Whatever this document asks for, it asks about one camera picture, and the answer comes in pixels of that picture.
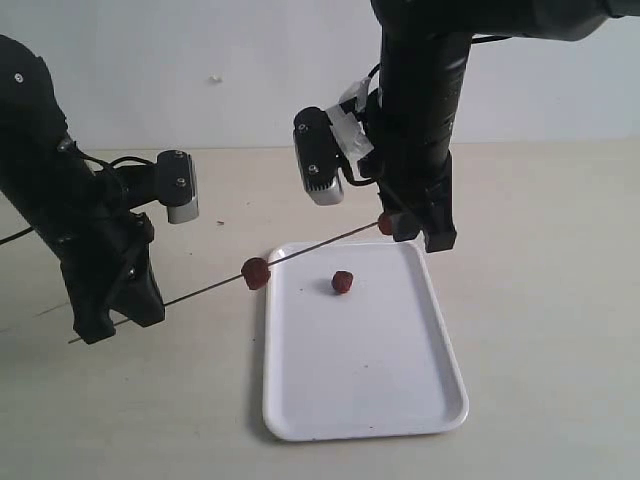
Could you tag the red meatball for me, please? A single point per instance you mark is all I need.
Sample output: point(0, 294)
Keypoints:
point(385, 224)
point(255, 272)
point(342, 281)

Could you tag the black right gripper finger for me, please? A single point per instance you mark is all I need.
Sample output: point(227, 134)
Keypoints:
point(404, 226)
point(439, 227)

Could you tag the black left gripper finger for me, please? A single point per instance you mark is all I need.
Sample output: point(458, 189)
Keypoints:
point(92, 320)
point(137, 295)

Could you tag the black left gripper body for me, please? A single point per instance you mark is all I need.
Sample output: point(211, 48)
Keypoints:
point(88, 221)

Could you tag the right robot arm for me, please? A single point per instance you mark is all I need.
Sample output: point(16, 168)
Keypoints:
point(425, 45)

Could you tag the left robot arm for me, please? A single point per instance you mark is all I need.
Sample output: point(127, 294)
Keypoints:
point(34, 131)

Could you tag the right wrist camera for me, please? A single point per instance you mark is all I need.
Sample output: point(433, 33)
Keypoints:
point(318, 156)

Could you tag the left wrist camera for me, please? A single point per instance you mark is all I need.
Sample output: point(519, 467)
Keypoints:
point(176, 186)

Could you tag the white rectangular plastic tray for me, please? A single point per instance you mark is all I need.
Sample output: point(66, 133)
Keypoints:
point(374, 362)

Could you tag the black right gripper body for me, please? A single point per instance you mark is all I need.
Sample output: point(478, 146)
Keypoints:
point(411, 138)

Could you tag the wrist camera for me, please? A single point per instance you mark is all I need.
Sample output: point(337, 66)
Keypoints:
point(318, 156)
point(176, 186)

